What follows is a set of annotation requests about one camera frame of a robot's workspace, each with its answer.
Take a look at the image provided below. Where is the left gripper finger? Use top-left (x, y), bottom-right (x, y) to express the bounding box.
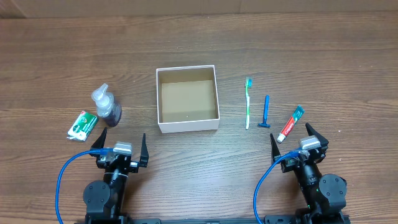
top-left (139, 133), bottom-right (149, 167)
top-left (90, 127), bottom-right (108, 157)

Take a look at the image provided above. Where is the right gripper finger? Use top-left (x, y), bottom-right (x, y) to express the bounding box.
top-left (270, 133), bottom-right (281, 163)
top-left (305, 123), bottom-right (329, 148)

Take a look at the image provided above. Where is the green soap bar packet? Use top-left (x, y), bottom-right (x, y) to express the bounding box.
top-left (67, 111), bottom-right (98, 142)

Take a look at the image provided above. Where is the clear pump soap bottle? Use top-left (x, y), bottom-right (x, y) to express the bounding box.
top-left (91, 83), bottom-right (122, 127)

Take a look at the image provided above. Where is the green white toothbrush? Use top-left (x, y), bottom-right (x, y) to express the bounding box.
top-left (245, 77), bottom-right (252, 130)

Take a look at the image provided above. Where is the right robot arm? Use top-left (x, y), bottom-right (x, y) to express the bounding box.
top-left (264, 123), bottom-right (351, 224)

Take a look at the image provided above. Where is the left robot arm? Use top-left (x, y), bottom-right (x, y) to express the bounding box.
top-left (83, 128), bottom-right (149, 223)

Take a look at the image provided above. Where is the Colgate toothpaste tube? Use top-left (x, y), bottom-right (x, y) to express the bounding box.
top-left (277, 105), bottom-right (305, 143)

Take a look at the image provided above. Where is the blue disposable razor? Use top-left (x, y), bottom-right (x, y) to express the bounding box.
top-left (258, 95), bottom-right (271, 128)

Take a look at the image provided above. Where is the white cardboard box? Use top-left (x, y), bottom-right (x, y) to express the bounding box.
top-left (155, 65), bottom-right (220, 134)

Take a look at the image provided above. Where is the left blue cable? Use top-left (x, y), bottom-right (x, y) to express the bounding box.
top-left (55, 148), bottom-right (114, 224)

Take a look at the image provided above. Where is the blue cable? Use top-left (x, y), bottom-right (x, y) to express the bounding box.
top-left (252, 150), bottom-right (302, 224)
top-left (55, 148), bottom-right (114, 224)

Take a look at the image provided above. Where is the right blue cable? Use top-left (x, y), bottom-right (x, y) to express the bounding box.
top-left (252, 150), bottom-right (302, 224)

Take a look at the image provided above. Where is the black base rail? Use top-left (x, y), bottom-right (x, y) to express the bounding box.
top-left (74, 214), bottom-right (351, 224)

